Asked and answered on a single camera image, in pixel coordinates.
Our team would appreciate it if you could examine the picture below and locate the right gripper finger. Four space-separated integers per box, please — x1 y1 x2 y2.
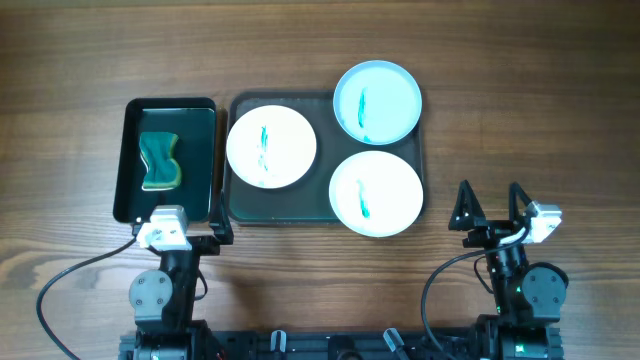
448 180 486 231
509 182 532 222

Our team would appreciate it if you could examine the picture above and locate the white plate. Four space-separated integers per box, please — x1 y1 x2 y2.
328 151 424 238
226 105 317 189

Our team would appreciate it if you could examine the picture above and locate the green yellow sponge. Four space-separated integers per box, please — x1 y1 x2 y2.
139 132 182 192

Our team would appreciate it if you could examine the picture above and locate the light blue plate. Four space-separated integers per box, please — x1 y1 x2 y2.
333 60 422 146

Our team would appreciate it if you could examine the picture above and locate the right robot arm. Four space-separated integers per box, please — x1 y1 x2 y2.
449 180 569 359

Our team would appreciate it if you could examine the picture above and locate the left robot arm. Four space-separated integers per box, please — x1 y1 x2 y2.
118 193 234 360

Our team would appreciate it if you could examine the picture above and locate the large dark serving tray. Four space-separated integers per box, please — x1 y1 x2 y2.
222 90 426 225

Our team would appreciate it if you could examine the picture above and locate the small black water tray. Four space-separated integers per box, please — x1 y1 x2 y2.
112 97 217 224

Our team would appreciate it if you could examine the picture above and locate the right black cable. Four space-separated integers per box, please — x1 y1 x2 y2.
420 227 531 360

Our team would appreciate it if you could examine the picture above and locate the black cable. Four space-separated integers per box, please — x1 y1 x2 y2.
35 236 138 360
420 227 531 360

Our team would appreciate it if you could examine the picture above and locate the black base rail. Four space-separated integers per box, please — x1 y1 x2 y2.
118 327 565 360

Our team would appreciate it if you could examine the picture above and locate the left black cable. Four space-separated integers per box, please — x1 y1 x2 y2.
35 236 138 360

